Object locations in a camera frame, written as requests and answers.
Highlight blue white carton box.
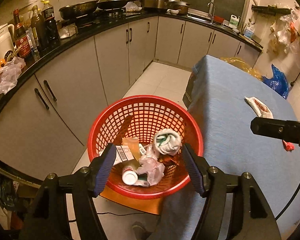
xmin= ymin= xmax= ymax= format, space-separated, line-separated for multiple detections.
xmin=99 ymin=143 xmax=147 ymax=167

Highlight white sock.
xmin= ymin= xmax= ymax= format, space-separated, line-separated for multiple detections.
xmin=153 ymin=128 xmax=182 ymax=156

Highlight orange cardboard box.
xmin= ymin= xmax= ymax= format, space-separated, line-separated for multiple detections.
xmin=122 ymin=137 xmax=141 ymax=161

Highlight teal white tissue pack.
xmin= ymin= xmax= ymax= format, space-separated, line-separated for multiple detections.
xmin=133 ymin=174 xmax=150 ymax=187

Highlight grey kitchen cabinets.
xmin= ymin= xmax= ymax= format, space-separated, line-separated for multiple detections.
xmin=0 ymin=15 xmax=262 ymax=184

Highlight steel kitchen faucet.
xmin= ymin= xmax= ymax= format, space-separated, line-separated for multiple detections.
xmin=207 ymin=2 xmax=215 ymax=23

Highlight red crumpled snack bag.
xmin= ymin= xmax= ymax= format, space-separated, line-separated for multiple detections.
xmin=282 ymin=140 xmax=295 ymax=152

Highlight white red plastic wrapper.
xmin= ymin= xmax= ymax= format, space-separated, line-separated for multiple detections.
xmin=245 ymin=97 xmax=274 ymax=119

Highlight blue plastic bag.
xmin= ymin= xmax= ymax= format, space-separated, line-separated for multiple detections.
xmin=262 ymin=64 xmax=289 ymax=99

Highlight blue table cloth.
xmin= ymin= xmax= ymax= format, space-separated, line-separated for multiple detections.
xmin=149 ymin=55 xmax=300 ymax=239

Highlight yellow plastic bag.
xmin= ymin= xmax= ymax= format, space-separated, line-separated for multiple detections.
xmin=219 ymin=57 xmax=262 ymax=81

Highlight white plastic bottle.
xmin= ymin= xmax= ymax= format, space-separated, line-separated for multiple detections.
xmin=122 ymin=166 xmax=138 ymax=185

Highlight hanging white plastic bag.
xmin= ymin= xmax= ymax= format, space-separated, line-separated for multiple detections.
xmin=269 ymin=6 xmax=300 ymax=55

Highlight green white detergent jug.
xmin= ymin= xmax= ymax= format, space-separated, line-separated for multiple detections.
xmin=229 ymin=15 xmax=241 ymax=29

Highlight red plastic mesh basket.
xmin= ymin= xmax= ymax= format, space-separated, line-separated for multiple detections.
xmin=87 ymin=95 xmax=204 ymax=199

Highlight clear plastic bag on counter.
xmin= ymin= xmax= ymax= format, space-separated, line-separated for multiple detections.
xmin=0 ymin=57 xmax=26 ymax=95

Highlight dark cooking pot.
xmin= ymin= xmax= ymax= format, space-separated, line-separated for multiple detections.
xmin=168 ymin=1 xmax=190 ymax=16

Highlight dark sauce bottle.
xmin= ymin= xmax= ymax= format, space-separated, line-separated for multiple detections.
xmin=41 ymin=0 xmax=59 ymax=47

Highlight white electric kettle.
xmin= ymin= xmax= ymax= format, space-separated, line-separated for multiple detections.
xmin=0 ymin=23 xmax=14 ymax=60

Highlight black cable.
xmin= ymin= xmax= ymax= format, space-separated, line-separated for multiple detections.
xmin=275 ymin=159 xmax=300 ymax=222

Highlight black wok with handle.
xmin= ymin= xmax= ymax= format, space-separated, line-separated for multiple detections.
xmin=59 ymin=0 xmax=99 ymax=20

